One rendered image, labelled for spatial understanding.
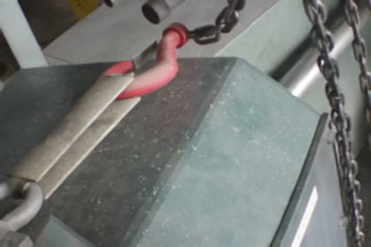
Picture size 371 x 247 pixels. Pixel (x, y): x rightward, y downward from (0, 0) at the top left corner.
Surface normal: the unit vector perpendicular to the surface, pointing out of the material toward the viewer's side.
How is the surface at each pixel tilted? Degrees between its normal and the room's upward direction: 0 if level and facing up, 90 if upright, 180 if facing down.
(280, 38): 90
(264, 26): 90
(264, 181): 45
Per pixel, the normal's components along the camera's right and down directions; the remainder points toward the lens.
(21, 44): 0.66, 0.26
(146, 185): -0.33, -0.74
